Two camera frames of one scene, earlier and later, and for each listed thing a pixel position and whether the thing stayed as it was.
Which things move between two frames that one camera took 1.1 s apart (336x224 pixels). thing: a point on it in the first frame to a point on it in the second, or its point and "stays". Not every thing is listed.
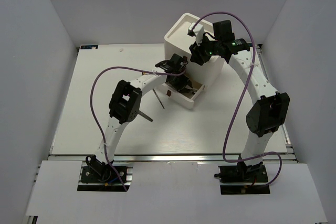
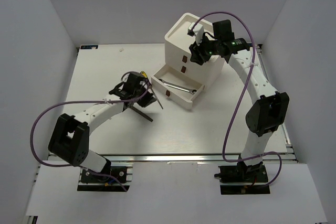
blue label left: x=88 y=46 stays
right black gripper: x=196 y=51 stays
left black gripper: x=185 y=81 to x=149 y=99
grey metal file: x=147 y=117 stays
